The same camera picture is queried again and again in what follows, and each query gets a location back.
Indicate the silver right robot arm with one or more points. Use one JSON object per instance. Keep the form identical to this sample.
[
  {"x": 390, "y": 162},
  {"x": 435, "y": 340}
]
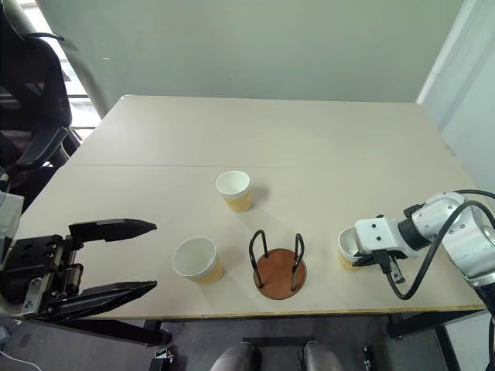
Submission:
[{"x": 460, "y": 235}]

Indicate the black office chair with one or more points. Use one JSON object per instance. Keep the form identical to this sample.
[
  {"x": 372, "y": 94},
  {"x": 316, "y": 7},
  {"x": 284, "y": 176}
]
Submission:
[{"x": 31, "y": 96}]

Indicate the dark rounded grey shape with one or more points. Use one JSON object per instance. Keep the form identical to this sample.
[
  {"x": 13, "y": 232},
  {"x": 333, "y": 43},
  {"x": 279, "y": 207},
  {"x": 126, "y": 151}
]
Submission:
[
  {"x": 321, "y": 355},
  {"x": 236, "y": 357}
]

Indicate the small black bracket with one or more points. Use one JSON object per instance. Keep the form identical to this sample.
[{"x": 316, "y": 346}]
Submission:
[
  {"x": 369, "y": 357},
  {"x": 161, "y": 357}
]

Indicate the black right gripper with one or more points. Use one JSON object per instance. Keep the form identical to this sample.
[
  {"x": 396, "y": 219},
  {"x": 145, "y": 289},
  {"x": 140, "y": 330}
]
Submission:
[{"x": 391, "y": 266}]

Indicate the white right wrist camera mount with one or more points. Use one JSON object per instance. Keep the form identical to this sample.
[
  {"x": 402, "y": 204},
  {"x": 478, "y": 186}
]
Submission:
[{"x": 377, "y": 233}]

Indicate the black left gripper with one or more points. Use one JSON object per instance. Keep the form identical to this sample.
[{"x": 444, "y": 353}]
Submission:
[{"x": 35, "y": 257}]

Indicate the yellow ribbed paper cup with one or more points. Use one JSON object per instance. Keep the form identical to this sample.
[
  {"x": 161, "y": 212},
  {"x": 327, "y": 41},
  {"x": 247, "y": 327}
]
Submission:
[
  {"x": 197, "y": 261},
  {"x": 234, "y": 193},
  {"x": 346, "y": 251}
]

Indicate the black floor plate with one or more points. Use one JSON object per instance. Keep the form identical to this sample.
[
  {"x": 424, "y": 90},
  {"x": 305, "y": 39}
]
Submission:
[{"x": 278, "y": 341}]

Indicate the black table frame beam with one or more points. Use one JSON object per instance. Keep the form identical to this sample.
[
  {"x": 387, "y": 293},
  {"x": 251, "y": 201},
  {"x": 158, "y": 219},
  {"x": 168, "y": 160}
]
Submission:
[
  {"x": 116, "y": 332},
  {"x": 429, "y": 322}
]

